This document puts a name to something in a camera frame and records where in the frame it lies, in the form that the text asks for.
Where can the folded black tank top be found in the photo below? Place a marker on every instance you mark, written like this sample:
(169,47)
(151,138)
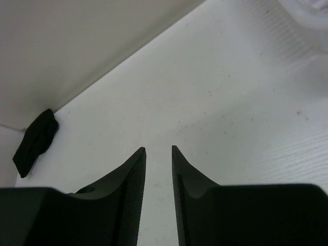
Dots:
(37,139)

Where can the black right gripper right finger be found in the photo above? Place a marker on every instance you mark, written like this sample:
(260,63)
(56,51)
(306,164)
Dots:
(211,214)

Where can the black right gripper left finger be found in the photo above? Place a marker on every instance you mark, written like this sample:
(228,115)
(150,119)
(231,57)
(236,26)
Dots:
(105,212)

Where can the white plastic mesh basket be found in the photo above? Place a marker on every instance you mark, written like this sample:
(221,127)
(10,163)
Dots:
(311,17)

